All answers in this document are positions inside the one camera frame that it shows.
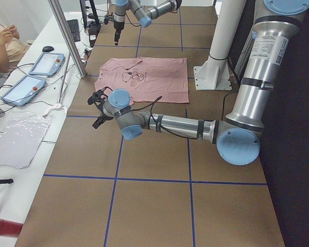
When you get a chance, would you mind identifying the near blue teach pendant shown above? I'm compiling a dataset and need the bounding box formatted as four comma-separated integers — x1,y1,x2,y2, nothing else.
1,75,46,107

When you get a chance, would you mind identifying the black computer mouse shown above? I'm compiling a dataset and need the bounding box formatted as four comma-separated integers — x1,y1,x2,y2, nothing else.
42,46,54,52

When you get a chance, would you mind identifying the blue teach pendant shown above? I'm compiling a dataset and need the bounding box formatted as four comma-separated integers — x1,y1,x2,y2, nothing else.
29,52,65,77
1,75,46,107

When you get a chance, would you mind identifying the far blue teach pendant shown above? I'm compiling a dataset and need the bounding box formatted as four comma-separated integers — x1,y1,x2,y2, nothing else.
29,52,65,77

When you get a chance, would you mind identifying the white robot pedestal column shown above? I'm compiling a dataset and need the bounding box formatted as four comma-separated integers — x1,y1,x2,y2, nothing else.
194,0,246,91

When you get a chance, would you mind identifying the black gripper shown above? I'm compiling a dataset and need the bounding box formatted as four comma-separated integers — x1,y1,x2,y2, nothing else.
92,101,113,129
114,21,124,45

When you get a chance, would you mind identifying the white plastic hook tool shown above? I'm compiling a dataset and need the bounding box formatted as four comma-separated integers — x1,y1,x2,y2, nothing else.
43,103,67,118

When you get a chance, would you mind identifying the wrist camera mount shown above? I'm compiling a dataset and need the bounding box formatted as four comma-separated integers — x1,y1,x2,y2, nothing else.
104,13,114,25
87,86,111,106

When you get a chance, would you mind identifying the seated person beige shirt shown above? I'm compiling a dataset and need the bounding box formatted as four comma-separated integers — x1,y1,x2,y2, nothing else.
0,23,30,74

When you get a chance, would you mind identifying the pink Snoopy t-shirt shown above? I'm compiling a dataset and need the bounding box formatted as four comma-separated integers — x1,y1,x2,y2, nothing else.
94,57,189,103

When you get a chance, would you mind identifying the black keyboard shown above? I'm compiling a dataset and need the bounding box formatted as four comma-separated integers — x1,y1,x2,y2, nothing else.
67,19,80,42

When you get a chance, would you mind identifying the aluminium frame post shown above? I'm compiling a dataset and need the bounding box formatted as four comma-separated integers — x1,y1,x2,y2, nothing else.
48,0,87,78

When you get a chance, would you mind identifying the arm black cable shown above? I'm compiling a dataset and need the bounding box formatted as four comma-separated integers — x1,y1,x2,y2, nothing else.
102,86,239,141

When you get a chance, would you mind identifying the black box device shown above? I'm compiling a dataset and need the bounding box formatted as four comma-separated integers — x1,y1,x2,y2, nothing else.
85,21,101,47

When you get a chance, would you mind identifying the clear plastic bag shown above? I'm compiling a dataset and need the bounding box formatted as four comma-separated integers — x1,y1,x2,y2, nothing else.
0,112,52,169

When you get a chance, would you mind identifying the red cylinder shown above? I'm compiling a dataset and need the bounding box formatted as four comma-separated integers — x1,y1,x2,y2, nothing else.
0,219,23,238

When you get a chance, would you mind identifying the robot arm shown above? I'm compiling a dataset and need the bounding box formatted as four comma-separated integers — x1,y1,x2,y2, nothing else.
113,0,182,46
88,1,309,166

